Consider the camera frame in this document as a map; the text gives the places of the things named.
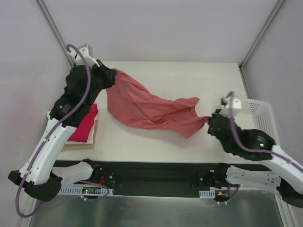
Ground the salmon pink t shirt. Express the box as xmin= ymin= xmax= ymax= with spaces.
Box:
xmin=106 ymin=69 xmax=211 ymax=139

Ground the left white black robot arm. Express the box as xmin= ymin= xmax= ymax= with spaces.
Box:
xmin=8 ymin=61 xmax=117 ymax=202

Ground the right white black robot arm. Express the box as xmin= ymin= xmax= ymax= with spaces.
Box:
xmin=207 ymin=113 xmax=303 ymax=208

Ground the white plastic basket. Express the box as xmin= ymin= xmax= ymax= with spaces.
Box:
xmin=233 ymin=99 xmax=280 ymax=145

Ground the magenta folded t shirt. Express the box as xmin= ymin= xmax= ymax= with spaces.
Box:
xmin=68 ymin=103 xmax=98 ymax=143

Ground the cream folded shirt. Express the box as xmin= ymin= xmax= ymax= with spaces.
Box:
xmin=46 ymin=111 xmax=51 ymax=120

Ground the beige folded shirt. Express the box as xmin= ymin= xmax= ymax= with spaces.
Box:
xmin=62 ymin=118 xmax=98 ymax=151

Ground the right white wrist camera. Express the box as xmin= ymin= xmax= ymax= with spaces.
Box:
xmin=219 ymin=91 xmax=242 ymax=118

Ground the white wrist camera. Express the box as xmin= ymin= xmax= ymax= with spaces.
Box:
xmin=219 ymin=91 xmax=242 ymax=118
xmin=67 ymin=44 xmax=100 ymax=68

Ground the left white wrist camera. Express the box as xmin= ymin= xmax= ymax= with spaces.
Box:
xmin=67 ymin=44 xmax=100 ymax=68

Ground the right perforated cable duct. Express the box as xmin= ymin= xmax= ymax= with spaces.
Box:
xmin=199 ymin=190 xmax=216 ymax=199

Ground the perforated cable duct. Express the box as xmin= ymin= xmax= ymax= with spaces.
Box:
xmin=199 ymin=190 xmax=216 ymax=199
xmin=58 ymin=186 xmax=113 ymax=196

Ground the left aluminium frame post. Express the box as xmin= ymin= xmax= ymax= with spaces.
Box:
xmin=35 ymin=0 xmax=74 ymax=67

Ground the aluminium frame post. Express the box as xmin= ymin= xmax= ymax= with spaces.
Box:
xmin=239 ymin=0 xmax=286 ymax=71
xmin=35 ymin=0 xmax=74 ymax=67

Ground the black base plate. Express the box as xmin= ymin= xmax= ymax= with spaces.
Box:
xmin=53 ymin=160 xmax=241 ymax=197

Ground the left perforated cable duct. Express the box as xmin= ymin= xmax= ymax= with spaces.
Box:
xmin=58 ymin=186 xmax=113 ymax=196

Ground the right aluminium frame post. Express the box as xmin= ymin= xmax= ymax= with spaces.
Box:
xmin=239 ymin=0 xmax=286 ymax=71

